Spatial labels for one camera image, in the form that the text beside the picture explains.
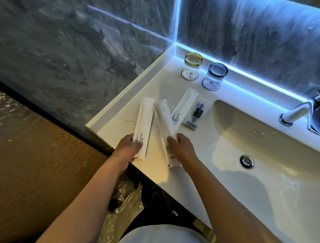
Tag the person's left hand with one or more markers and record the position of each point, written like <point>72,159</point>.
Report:
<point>123,151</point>

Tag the person's right hand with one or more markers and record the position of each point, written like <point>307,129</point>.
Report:
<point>186,150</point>

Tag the person's left thumb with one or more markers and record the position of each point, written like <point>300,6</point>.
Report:
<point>132,139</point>

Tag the person's right thumb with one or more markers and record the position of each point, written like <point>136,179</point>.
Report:
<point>171,142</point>

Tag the white toothbrush packet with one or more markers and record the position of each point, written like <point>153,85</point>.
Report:
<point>186,102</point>
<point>145,117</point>
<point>165,120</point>

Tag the person's left forearm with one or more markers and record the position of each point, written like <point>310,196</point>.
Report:
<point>95,200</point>

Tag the person's right forearm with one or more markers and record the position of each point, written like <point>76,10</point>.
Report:
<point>225,200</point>

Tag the clear packet with black razor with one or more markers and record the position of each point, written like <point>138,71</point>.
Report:
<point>198,111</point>

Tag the clear plastic bag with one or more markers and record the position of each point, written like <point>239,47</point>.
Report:
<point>122,196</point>

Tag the round white paper coaster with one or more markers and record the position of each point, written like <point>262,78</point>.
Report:
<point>189,74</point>
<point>209,86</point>

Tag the black waste bin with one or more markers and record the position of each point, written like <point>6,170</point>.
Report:
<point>156,207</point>

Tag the chrome sink drain plug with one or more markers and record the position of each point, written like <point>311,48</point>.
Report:
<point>247,162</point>

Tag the grey glass cup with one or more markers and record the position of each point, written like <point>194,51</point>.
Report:
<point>217,73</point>

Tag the amber glass cup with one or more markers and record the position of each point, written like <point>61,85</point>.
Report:
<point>193,60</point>

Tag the person's white shirt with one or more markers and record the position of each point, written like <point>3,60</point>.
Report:
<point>160,235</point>

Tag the blue light strip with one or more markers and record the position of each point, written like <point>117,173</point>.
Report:
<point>240,71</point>

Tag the white sink basin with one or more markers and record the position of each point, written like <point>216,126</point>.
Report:
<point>270,155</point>

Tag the chrome faucet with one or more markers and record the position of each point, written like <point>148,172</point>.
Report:
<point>296,114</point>

